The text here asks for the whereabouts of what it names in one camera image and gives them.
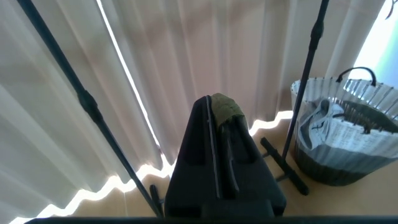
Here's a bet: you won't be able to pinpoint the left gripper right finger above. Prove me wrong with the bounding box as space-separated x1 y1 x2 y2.
218 114 288 218

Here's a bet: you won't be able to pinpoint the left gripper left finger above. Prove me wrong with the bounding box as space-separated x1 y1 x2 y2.
164 95 222 218

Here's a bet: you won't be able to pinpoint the green long-sleeved shirt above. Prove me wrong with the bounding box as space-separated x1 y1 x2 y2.
210 92 247 129

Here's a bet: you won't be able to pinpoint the white laundry basket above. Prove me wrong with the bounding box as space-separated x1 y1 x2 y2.
290 66 398 187

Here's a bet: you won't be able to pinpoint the black clothes rack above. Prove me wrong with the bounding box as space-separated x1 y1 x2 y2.
16 0 331 218

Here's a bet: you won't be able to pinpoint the pale grey shorts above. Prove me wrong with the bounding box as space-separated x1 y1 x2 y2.
297 98 346 151

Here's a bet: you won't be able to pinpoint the beige curtain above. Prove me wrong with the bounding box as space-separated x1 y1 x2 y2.
0 0 387 222

